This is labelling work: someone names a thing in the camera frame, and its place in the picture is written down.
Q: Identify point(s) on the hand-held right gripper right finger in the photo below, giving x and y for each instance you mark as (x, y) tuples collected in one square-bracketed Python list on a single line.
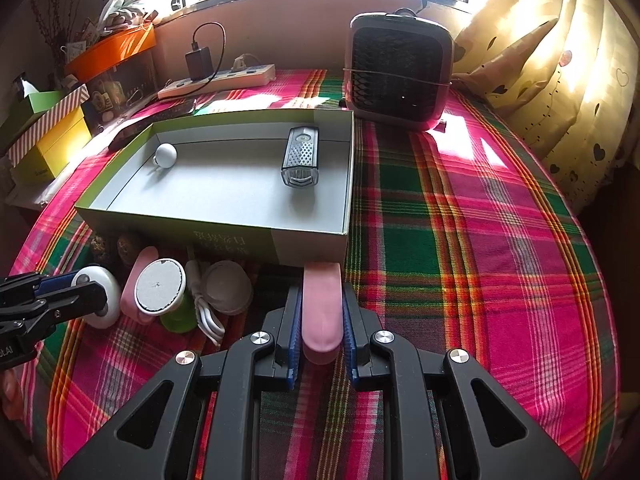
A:
[(348, 345)]

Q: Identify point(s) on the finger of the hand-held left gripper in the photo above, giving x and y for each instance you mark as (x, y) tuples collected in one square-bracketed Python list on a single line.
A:
[(52, 284), (75, 297)]

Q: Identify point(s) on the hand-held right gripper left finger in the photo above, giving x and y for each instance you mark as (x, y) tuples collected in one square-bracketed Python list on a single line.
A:
[(296, 340)]

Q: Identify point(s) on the white round disc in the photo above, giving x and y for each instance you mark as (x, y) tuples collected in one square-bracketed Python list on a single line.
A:
[(102, 275)]

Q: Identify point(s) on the pink clip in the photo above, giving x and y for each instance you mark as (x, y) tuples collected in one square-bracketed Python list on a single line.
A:
[(131, 280), (322, 310)]

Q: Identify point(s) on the brown walnut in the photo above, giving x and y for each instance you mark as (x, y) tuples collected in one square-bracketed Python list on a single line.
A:
[(126, 247), (101, 249)]

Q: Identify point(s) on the white round jar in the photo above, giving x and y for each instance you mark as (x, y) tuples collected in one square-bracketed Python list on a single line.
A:
[(230, 285)]

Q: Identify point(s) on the cardboard box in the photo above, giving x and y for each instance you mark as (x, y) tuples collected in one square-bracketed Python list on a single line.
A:
[(225, 195)]

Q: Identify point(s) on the green spool with grey top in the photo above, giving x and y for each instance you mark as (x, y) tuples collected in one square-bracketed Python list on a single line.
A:
[(160, 287)]

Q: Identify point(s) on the yellow box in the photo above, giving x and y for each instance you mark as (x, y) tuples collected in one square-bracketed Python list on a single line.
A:
[(55, 152)]

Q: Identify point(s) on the plaid tablecloth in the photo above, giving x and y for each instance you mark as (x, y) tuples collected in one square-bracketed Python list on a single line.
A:
[(475, 260)]

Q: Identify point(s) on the black remote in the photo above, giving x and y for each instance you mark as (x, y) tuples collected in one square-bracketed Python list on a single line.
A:
[(127, 135)]

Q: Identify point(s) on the white ball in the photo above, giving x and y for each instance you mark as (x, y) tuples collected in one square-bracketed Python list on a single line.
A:
[(165, 153)]

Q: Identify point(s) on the green tissue box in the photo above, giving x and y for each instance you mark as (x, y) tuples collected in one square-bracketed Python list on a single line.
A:
[(30, 107)]

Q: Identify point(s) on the black bicycle light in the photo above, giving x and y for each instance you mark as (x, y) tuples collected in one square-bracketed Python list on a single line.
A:
[(300, 155)]

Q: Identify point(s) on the clear display case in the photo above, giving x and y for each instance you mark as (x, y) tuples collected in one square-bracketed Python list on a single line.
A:
[(120, 90)]

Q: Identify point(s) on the dark flat case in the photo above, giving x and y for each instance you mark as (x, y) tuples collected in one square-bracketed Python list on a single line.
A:
[(172, 108)]

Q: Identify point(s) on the orange box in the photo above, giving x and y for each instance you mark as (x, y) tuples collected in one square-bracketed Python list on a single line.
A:
[(112, 50)]

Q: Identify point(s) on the white power strip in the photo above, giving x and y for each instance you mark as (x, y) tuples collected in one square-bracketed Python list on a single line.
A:
[(220, 84)]

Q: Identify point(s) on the black charger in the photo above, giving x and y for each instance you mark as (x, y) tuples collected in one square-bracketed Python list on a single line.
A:
[(199, 62)]

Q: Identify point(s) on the dried branches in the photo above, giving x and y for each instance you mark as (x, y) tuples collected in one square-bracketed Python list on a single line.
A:
[(50, 10)]

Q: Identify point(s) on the grey desktop fan heater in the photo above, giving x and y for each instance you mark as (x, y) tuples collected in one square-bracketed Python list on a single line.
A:
[(400, 70)]

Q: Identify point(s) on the clear plastic bag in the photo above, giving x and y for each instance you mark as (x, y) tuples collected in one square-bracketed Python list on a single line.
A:
[(120, 10)]

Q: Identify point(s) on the white plug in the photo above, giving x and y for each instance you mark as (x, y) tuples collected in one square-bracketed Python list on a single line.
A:
[(240, 62)]

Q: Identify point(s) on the yellow heart print curtain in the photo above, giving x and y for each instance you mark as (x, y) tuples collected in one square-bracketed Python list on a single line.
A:
[(550, 85)]

